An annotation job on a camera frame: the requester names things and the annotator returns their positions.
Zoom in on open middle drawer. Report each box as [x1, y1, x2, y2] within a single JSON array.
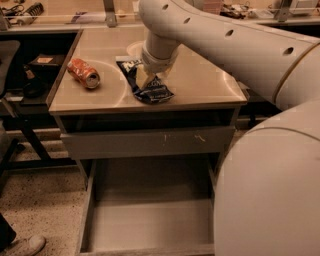
[[75, 157, 214, 256]]

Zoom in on black office chair left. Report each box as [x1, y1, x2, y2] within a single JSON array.
[[0, 40, 20, 192]]

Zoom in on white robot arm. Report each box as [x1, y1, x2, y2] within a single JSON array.
[[139, 0, 320, 256]]

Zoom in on closed top drawer front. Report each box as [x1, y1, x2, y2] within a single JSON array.
[[61, 126, 235, 160]]

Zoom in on orange soda can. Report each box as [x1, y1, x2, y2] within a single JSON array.
[[67, 58, 100, 89]]

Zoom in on black box with label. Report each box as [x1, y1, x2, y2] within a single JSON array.
[[28, 54, 65, 77]]

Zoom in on grey sneaker shoe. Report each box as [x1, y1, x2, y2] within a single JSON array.
[[0, 235, 46, 256]]

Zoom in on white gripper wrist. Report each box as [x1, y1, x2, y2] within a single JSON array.
[[136, 31, 180, 90]]

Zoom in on black coiled tool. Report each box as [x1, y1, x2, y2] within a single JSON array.
[[17, 2, 44, 26]]

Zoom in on blue Kettle chip bag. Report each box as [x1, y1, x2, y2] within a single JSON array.
[[116, 56, 174, 104]]

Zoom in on white paper bowl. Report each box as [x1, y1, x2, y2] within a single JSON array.
[[127, 41, 144, 57]]

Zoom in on grey drawer cabinet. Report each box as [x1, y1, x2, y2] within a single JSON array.
[[48, 26, 247, 178]]

